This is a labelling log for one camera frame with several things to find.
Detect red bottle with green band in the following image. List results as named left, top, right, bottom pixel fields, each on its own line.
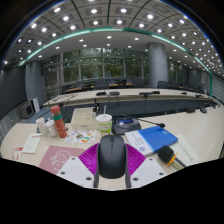
left=50, top=105, right=68, bottom=139

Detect pink mouse pad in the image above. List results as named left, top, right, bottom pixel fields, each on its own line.
left=38, top=144, right=87, bottom=176

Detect beige cardboard box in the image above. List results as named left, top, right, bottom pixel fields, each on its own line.
left=70, top=107, right=101, bottom=131

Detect black desk microphone unit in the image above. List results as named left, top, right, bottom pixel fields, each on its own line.
left=112, top=114, right=166, bottom=136

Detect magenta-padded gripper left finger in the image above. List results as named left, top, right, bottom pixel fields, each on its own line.
left=56, top=143, right=101, bottom=189

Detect dark office chairs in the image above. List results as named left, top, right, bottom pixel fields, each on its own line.
left=61, top=78, right=201, bottom=94

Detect colourful sticker sheet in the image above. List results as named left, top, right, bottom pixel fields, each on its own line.
left=63, top=129, right=98, bottom=145

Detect handheld microphone with yellow ring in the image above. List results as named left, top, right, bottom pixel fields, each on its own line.
left=157, top=145, right=188, bottom=169

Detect ceiling lights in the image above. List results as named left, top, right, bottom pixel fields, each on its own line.
left=1, top=0, right=224, bottom=78

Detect white box appliance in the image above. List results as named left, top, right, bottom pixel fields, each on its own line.
left=19, top=102, right=35, bottom=120

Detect white standing board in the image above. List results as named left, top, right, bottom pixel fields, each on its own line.
left=30, top=96, right=41, bottom=114

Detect green printed cup with straw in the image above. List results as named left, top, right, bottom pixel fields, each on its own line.
left=95, top=105, right=113, bottom=138

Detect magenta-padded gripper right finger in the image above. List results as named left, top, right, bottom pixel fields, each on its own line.
left=123, top=143, right=168, bottom=189

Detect black computer mouse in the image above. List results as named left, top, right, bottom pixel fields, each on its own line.
left=96, top=134, right=128, bottom=180

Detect red and white brochure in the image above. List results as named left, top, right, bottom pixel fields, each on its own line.
left=10, top=145, right=24, bottom=162

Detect white paper leaflet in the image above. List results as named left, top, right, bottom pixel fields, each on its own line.
left=21, top=133, right=43, bottom=155

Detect blue and white book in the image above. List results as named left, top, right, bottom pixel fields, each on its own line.
left=124, top=125, right=179, bottom=157

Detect white lidded mug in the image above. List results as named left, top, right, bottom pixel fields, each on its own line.
left=44, top=118, right=59, bottom=138

